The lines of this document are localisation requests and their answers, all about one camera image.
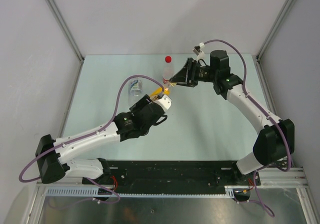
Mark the grey slotted cable duct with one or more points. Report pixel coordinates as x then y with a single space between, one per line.
98 192

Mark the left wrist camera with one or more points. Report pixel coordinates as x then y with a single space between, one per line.
164 102

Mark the white cap clear bottle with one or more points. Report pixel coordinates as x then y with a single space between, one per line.
134 91

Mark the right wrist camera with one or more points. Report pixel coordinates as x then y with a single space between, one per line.
198 51

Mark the left aluminium frame post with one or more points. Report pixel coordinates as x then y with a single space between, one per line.
65 29

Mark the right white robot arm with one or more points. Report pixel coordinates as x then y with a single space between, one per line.
275 136

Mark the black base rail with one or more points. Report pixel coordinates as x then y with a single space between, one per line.
173 177

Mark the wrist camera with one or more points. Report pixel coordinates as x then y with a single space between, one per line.
198 51
164 102

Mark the red cap water bottle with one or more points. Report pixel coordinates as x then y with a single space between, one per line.
168 69

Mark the aluminium frame post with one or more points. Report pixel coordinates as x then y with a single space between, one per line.
283 13
65 29

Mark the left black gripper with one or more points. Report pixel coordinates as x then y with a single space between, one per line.
140 104

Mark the yellow honey pomelo bottle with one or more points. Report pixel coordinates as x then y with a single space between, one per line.
159 93

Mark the right aluminium frame post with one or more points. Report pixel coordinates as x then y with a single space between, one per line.
283 13

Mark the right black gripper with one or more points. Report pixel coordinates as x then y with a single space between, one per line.
186 76

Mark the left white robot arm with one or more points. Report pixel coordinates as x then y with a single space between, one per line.
58 158

